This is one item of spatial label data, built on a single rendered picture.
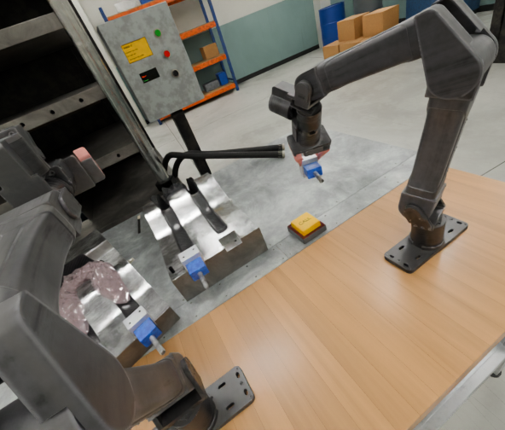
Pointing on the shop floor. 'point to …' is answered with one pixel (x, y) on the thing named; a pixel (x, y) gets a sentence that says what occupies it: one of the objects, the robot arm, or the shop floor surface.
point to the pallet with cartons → (362, 28)
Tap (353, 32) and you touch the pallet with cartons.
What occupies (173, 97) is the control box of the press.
